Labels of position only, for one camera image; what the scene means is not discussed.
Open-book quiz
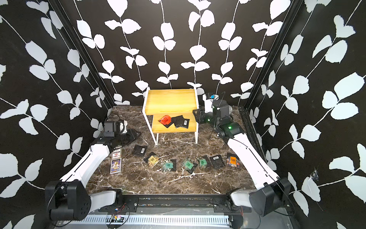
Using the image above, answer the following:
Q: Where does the black barcode pouch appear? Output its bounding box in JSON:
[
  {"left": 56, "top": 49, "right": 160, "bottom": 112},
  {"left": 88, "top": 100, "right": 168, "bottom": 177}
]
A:
[{"left": 132, "top": 145, "right": 148, "bottom": 156}]

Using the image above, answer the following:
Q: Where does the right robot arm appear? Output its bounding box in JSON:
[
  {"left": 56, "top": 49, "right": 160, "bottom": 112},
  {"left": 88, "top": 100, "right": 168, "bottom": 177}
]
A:
[{"left": 193, "top": 95, "right": 291, "bottom": 217}]

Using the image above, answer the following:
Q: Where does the orange label tea bag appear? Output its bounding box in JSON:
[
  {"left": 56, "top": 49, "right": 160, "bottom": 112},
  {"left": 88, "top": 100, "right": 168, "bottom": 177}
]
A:
[{"left": 226, "top": 153, "right": 240, "bottom": 168}]

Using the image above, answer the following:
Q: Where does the red tea bag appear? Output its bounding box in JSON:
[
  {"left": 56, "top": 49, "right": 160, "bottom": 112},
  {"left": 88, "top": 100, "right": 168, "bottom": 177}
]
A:
[{"left": 158, "top": 115, "right": 173, "bottom": 128}]

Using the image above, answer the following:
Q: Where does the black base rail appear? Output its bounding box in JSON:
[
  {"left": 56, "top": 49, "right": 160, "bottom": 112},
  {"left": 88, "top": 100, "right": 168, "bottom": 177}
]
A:
[{"left": 57, "top": 194, "right": 292, "bottom": 214}]

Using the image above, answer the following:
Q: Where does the colourful card on floor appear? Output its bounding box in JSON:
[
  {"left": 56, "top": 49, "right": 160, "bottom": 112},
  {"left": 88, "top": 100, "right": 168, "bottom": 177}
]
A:
[{"left": 110, "top": 158, "right": 122, "bottom": 174}]

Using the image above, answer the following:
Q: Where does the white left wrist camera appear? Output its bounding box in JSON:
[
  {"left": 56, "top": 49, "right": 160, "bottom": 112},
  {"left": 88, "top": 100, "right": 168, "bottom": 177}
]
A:
[{"left": 118, "top": 120, "right": 128, "bottom": 135}]

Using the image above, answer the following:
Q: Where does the yellow label tea bag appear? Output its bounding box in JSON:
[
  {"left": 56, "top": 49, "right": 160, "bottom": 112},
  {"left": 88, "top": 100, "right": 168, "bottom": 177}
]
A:
[{"left": 144, "top": 152, "right": 160, "bottom": 168}]

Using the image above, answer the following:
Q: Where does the small green circuit board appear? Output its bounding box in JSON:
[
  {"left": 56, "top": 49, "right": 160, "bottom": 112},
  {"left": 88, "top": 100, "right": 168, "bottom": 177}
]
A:
[{"left": 111, "top": 215, "right": 125, "bottom": 223}]

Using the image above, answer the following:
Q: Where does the small green tea bag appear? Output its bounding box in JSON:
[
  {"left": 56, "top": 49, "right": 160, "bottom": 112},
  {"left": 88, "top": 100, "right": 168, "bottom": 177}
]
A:
[{"left": 197, "top": 155, "right": 212, "bottom": 170}]

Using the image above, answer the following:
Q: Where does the white slotted cable duct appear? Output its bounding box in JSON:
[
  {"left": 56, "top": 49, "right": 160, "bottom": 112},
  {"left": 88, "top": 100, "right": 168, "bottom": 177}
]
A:
[{"left": 69, "top": 215, "right": 231, "bottom": 227}]

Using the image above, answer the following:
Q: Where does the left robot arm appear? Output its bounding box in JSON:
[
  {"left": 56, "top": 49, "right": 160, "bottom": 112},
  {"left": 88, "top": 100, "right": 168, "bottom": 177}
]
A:
[{"left": 45, "top": 120, "right": 142, "bottom": 222}]

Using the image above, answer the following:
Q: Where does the red white card on floor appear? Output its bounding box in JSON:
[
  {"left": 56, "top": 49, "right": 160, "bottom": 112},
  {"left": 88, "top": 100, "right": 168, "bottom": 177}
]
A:
[{"left": 111, "top": 148, "right": 122, "bottom": 160}]

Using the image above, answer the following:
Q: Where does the wooden two-tier metal shelf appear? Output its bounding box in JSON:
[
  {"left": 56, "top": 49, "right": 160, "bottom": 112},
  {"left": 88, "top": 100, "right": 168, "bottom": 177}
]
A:
[{"left": 142, "top": 88, "right": 199, "bottom": 146}]

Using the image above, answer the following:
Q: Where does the green label tea bag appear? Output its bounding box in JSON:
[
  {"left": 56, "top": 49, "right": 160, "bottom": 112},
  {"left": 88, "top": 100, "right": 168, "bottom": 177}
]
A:
[{"left": 182, "top": 158, "right": 198, "bottom": 174}]

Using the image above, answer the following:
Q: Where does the black barcode tea bag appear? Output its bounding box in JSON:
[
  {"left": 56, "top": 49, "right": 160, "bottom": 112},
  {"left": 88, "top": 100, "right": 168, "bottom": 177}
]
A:
[{"left": 210, "top": 155, "right": 225, "bottom": 169}]

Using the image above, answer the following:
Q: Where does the teal floral tea bag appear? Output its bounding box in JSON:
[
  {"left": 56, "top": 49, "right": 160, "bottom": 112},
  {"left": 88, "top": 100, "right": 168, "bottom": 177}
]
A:
[{"left": 162, "top": 159, "right": 176, "bottom": 172}]

